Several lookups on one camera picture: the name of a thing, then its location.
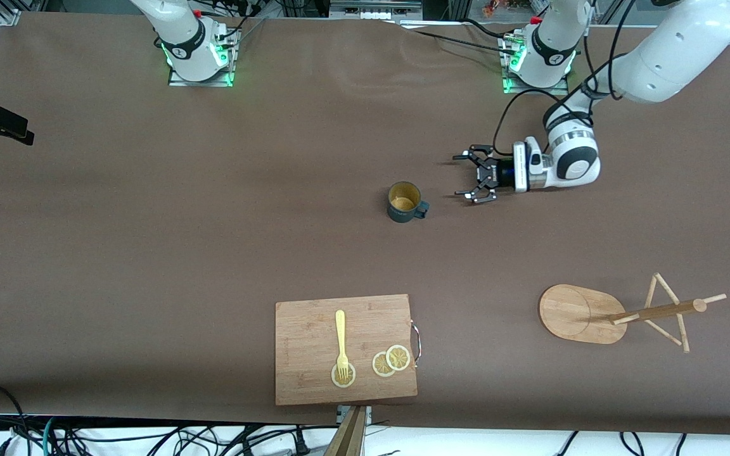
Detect dark green ribbed cup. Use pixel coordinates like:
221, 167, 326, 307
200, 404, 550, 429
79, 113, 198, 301
387, 182, 430, 224

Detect wooden cup rack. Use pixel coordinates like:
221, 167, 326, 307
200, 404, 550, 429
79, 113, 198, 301
539, 273, 727, 353

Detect grey electrical box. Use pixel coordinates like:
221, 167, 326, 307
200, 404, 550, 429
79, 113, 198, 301
330, 0, 424, 20

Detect lemon slice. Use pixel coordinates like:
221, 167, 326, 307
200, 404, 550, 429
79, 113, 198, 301
385, 345, 411, 372
331, 362, 357, 388
372, 351, 397, 378

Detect yellow plastic fork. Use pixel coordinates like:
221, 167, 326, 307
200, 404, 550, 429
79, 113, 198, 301
335, 310, 350, 384

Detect wooden cutting board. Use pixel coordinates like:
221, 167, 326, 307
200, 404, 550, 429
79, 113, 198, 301
274, 294, 422, 407

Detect wooden tripod leg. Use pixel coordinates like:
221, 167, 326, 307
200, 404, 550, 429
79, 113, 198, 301
324, 405, 372, 456

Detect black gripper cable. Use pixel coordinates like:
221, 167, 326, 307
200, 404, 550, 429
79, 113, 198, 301
493, 60, 625, 158

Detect aluminium left arm base plate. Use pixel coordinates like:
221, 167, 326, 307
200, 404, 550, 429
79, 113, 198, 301
498, 32, 576, 96

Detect black cable across table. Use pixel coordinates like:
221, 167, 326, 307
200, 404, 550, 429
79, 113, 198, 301
397, 19, 518, 54

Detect aluminium right arm base plate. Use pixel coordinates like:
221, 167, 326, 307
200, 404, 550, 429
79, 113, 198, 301
167, 19, 240, 88

